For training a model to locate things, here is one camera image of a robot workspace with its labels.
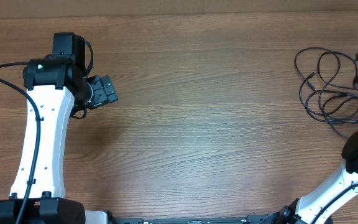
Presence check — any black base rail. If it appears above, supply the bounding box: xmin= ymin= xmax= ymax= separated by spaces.
xmin=85 ymin=210 xmax=291 ymax=224

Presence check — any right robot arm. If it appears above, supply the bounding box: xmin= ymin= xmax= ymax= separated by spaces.
xmin=263 ymin=68 xmax=358 ymax=223

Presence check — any black USB cable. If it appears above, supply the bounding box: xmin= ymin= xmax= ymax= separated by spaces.
xmin=317 ymin=51 xmax=358 ymax=140
xmin=293 ymin=47 xmax=358 ymax=125

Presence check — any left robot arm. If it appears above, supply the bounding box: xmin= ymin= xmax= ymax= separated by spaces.
xmin=0 ymin=32 xmax=117 ymax=223

